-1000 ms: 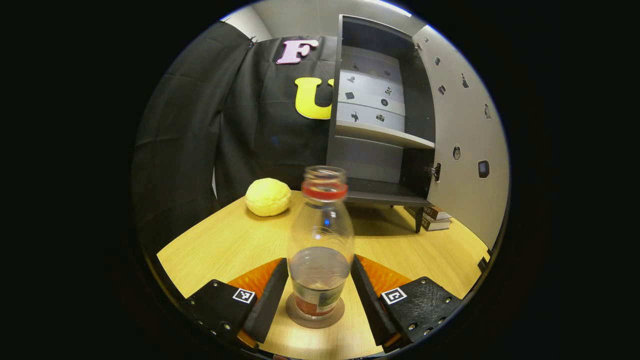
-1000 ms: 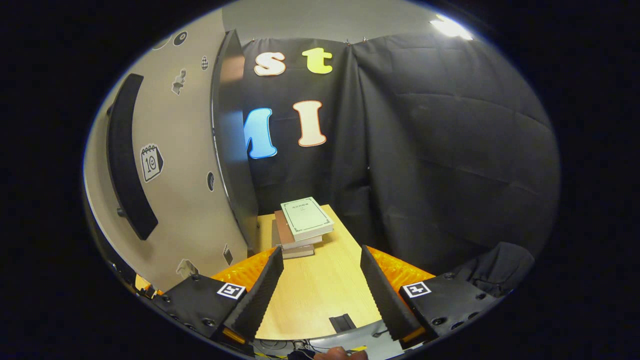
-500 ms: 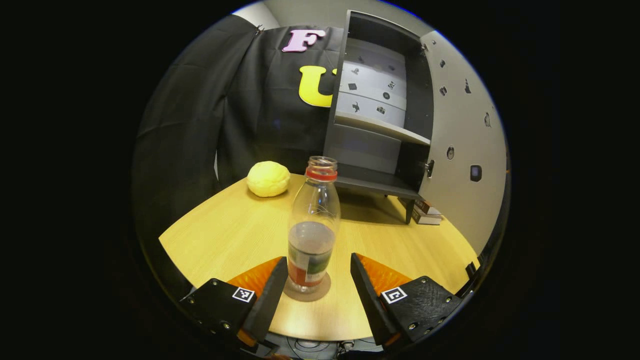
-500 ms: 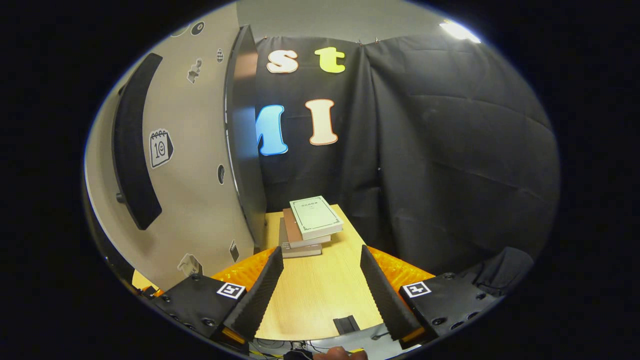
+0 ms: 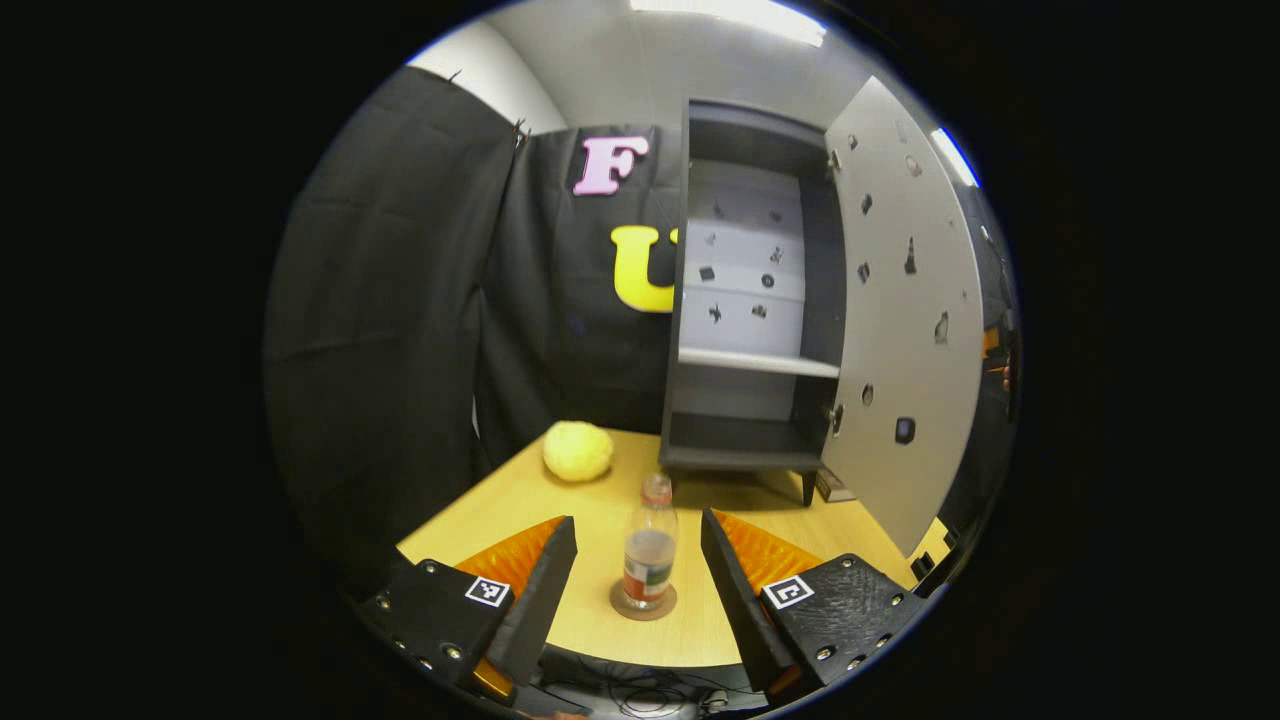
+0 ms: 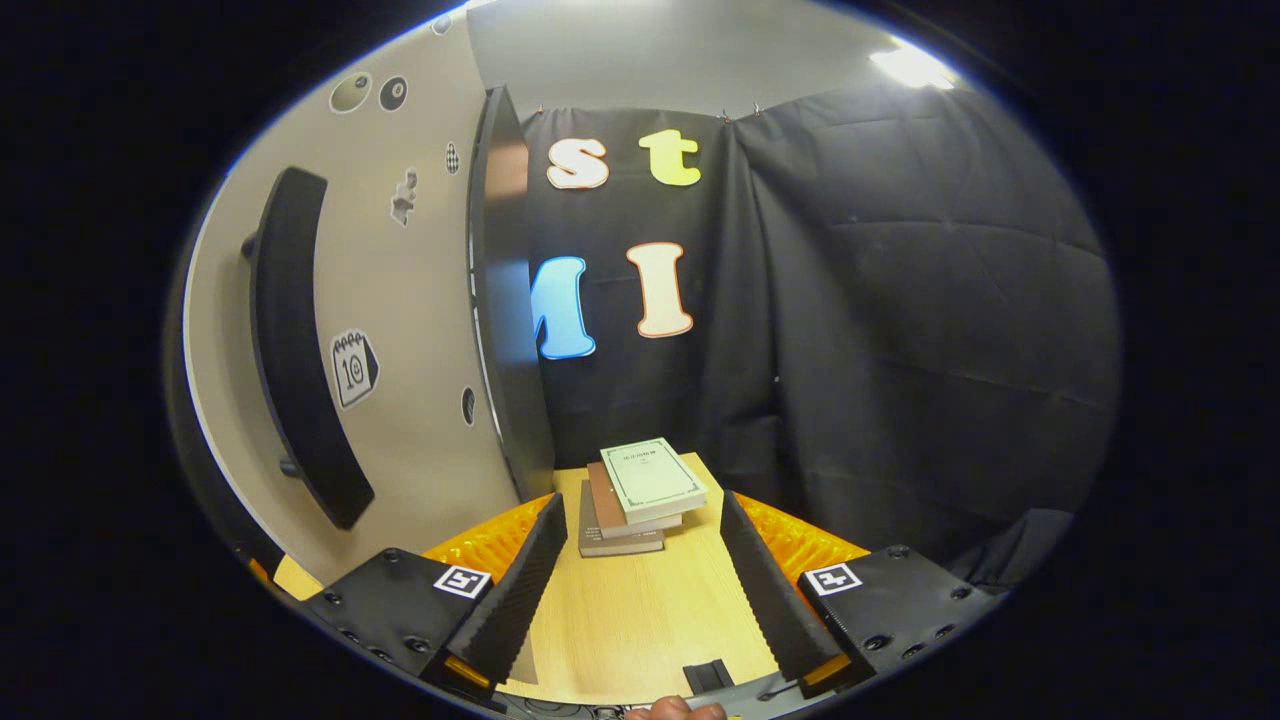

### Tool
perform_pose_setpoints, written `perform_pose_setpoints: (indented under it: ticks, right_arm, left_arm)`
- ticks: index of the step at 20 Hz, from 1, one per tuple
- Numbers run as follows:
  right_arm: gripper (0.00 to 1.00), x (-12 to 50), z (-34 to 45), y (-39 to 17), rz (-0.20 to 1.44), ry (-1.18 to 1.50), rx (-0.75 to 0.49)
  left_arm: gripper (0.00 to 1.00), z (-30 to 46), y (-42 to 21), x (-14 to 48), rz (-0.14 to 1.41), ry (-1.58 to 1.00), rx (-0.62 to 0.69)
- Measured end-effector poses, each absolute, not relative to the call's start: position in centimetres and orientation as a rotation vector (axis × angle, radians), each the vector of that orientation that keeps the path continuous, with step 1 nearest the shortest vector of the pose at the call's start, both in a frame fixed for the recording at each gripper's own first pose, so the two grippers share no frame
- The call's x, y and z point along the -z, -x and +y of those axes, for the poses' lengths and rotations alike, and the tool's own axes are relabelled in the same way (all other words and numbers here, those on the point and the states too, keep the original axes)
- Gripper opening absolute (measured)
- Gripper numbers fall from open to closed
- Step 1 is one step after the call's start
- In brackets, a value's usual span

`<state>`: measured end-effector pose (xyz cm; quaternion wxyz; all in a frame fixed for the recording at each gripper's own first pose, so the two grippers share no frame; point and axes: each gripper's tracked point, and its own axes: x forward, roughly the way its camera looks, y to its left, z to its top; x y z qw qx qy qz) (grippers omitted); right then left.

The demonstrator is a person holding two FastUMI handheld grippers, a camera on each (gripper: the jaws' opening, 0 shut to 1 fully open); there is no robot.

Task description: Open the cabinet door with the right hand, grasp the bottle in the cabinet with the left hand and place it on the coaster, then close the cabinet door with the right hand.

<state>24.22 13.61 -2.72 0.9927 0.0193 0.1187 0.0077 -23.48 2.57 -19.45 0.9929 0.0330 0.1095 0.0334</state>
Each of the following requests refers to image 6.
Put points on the green book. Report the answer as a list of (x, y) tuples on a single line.
[(650, 478)]

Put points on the brown book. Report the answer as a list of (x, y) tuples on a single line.
[(608, 510)]

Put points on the small black clip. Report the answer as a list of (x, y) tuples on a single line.
[(708, 675)]

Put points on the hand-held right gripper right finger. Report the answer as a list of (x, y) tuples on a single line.
[(765, 590)]

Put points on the beige cabinet door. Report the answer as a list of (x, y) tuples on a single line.
[(420, 300)]

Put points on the ceiling light panel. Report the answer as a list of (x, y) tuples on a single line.
[(912, 66)]

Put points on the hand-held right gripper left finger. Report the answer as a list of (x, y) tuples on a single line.
[(520, 590)]

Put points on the black backdrop cloth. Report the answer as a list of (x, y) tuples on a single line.
[(900, 320)]

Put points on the grey book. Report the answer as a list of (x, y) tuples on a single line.
[(600, 545)]

